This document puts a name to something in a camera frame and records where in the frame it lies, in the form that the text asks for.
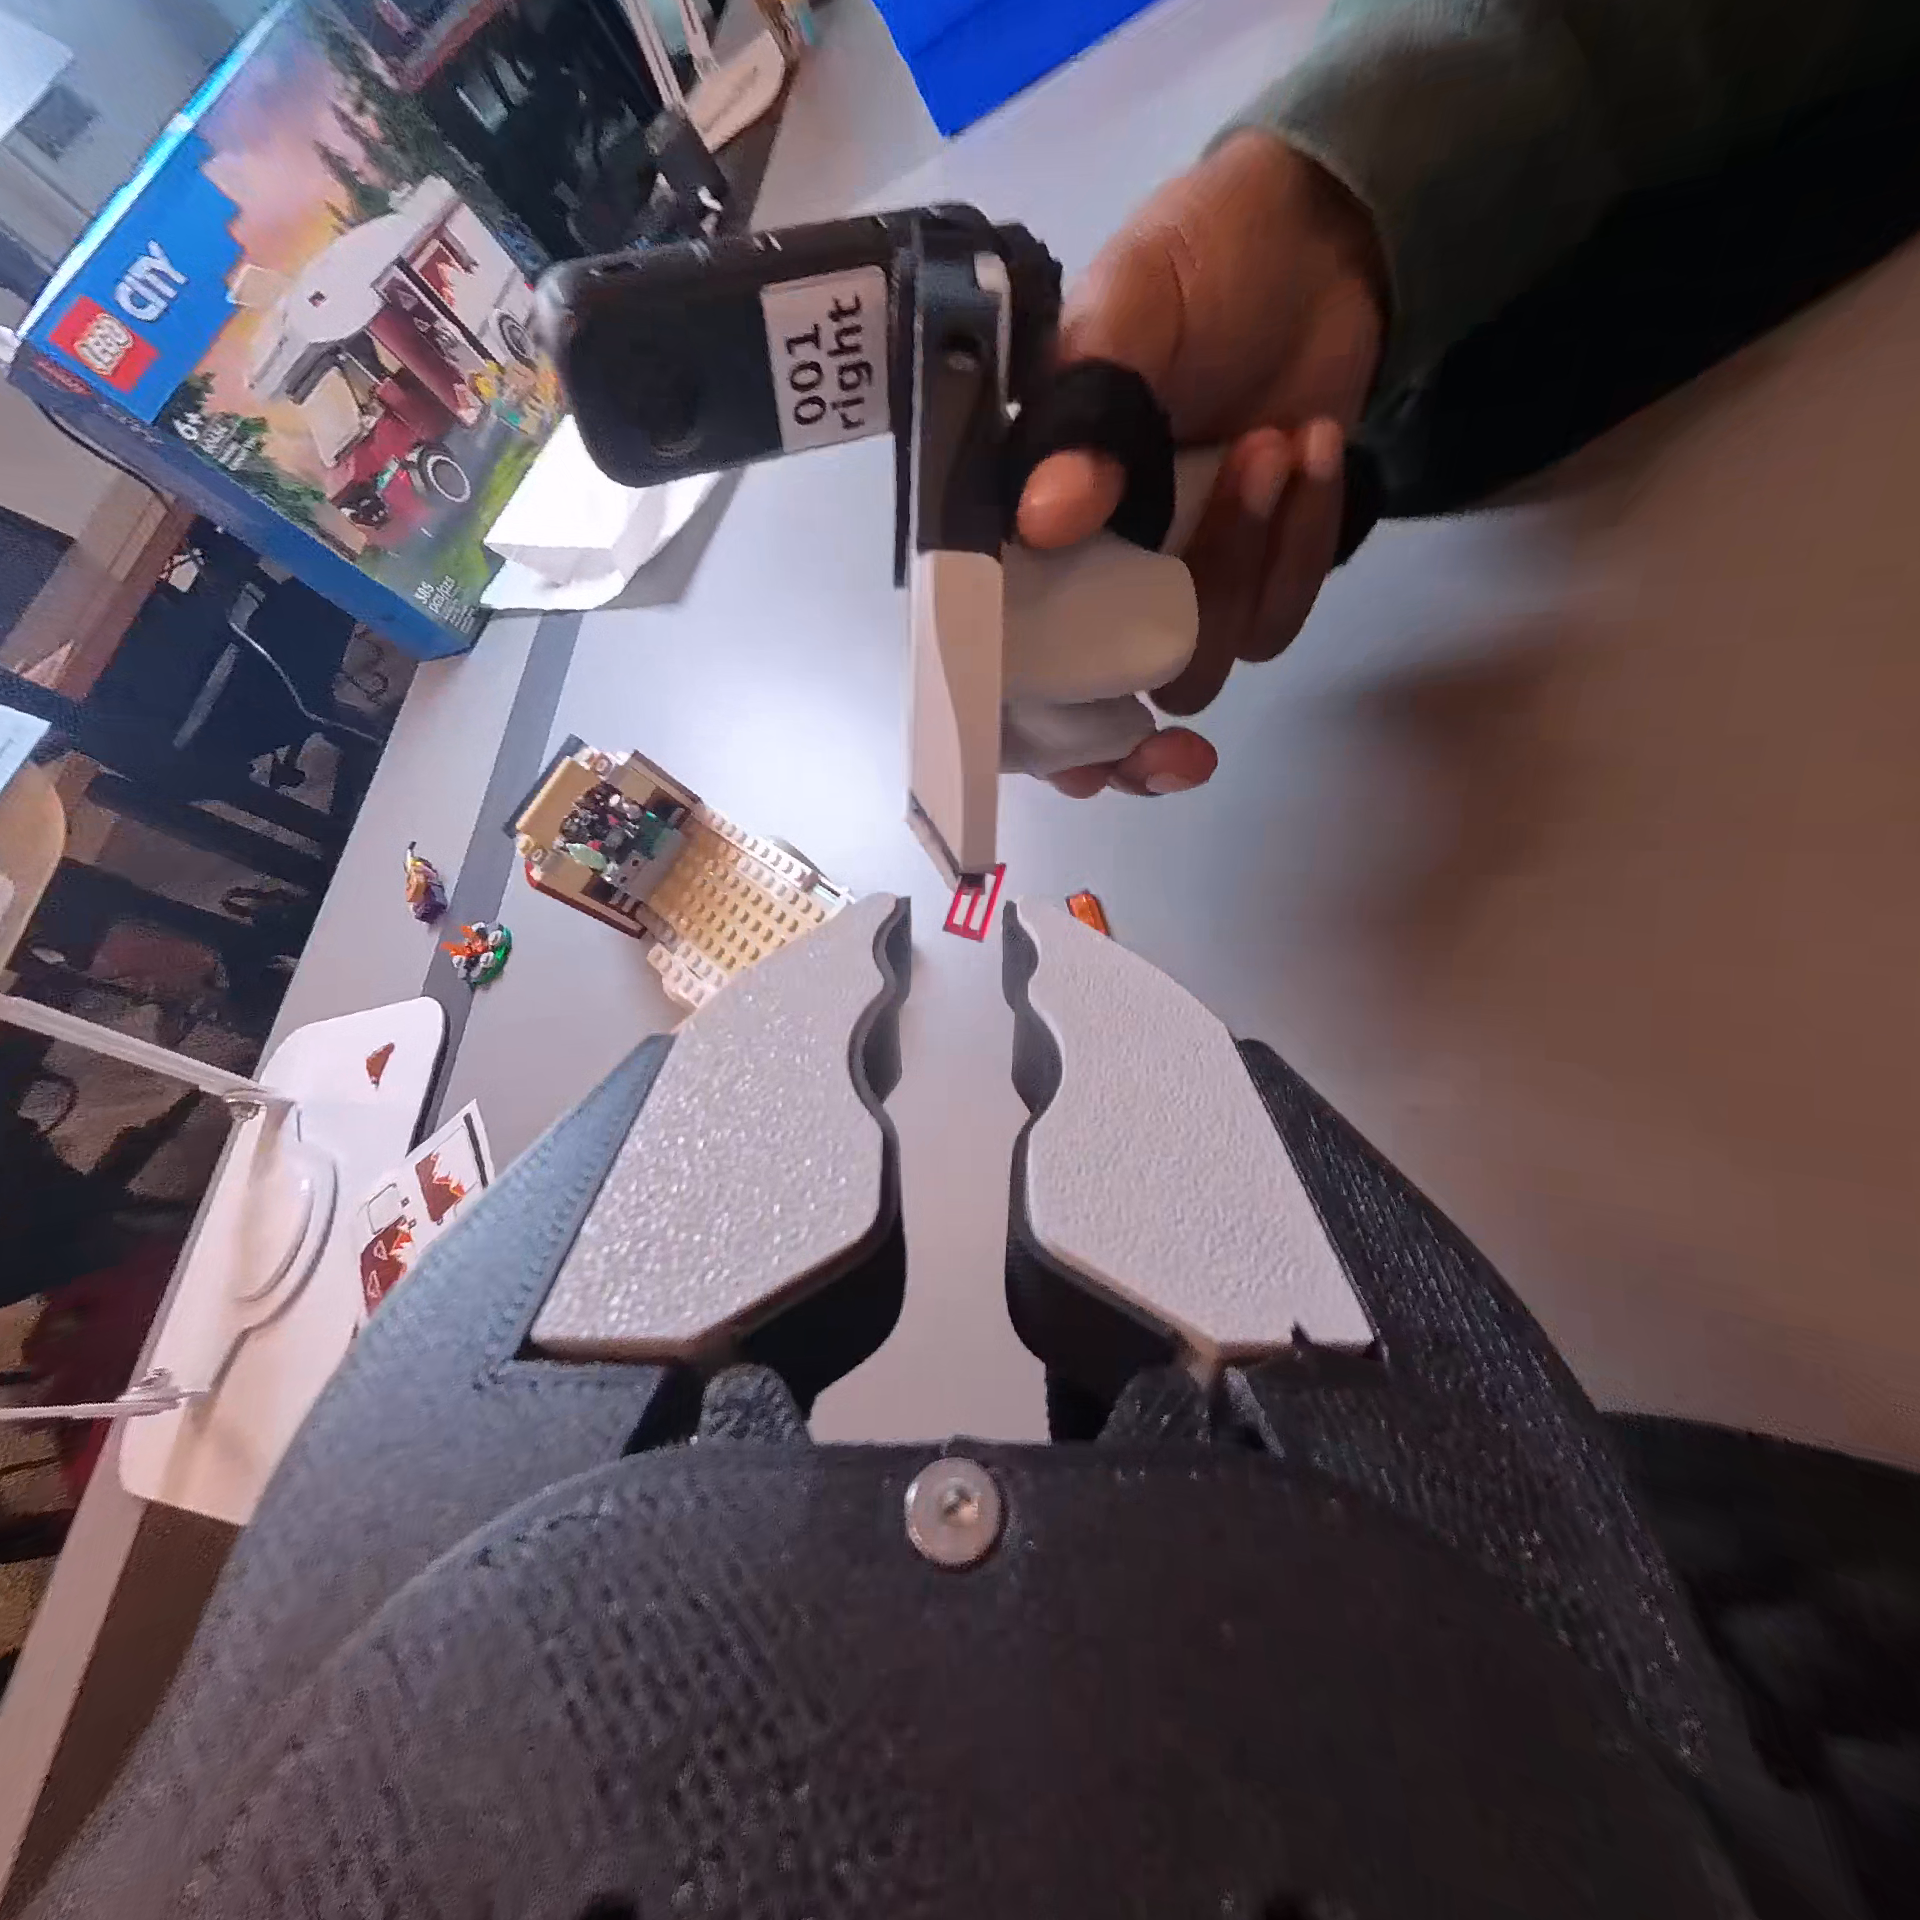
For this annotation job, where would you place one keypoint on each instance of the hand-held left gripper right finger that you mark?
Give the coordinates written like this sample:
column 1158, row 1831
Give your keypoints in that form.
column 1185, row 1185

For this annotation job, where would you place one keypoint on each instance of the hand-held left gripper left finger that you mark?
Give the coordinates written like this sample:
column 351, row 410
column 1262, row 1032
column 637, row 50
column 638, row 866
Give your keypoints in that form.
column 721, row 1185

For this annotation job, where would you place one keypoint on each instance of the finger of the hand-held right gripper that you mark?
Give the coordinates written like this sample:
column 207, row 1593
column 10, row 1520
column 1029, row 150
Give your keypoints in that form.
column 957, row 690

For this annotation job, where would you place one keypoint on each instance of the transparent red tile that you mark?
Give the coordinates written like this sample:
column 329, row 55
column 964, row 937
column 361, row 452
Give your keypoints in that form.
column 975, row 906

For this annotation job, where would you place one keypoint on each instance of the red tan brick toy truck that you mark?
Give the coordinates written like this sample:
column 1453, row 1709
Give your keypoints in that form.
column 705, row 885

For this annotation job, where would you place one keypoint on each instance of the person's right forearm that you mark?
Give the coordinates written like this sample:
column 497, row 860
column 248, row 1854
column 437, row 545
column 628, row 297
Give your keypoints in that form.
column 1575, row 224

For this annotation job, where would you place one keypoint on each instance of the grey desk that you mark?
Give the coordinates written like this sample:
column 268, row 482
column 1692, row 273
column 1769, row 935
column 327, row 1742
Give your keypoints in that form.
column 1500, row 901

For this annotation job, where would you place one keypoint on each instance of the person's right hand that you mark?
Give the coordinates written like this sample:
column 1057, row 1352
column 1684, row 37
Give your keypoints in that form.
column 1260, row 301

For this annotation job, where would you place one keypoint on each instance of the white paper bag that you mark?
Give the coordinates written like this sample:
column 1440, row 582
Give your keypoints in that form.
column 585, row 525

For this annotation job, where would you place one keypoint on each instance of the orange transparent tile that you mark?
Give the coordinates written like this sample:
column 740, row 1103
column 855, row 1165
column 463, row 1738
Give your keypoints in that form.
column 1088, row 912

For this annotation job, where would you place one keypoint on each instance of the pale wooden board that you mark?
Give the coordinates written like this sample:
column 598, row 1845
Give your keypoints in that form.
column 735, row 105

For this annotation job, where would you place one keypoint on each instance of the sticker sheet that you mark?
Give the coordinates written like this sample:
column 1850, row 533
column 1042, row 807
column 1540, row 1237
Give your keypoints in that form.
column 436, row 1185

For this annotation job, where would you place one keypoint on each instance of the brick campfire on green base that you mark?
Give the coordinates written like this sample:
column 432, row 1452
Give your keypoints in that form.
column 480, row 954

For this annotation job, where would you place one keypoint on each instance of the purple toy minifigure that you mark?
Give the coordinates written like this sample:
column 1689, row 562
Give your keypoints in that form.
column 425, row 882

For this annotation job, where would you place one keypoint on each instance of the white plastic board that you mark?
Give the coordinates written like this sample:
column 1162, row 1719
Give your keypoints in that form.
column 300, row 1080

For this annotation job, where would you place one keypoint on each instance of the blue toy set box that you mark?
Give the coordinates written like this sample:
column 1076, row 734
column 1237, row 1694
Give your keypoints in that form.
column 225, row 301

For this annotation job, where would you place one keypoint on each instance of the blue plastic bin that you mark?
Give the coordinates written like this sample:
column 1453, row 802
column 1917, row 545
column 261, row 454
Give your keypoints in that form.
column 1021, row 54

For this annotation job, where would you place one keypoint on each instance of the black office chair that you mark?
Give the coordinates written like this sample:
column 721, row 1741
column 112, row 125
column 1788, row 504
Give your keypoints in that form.
column 225, row 674

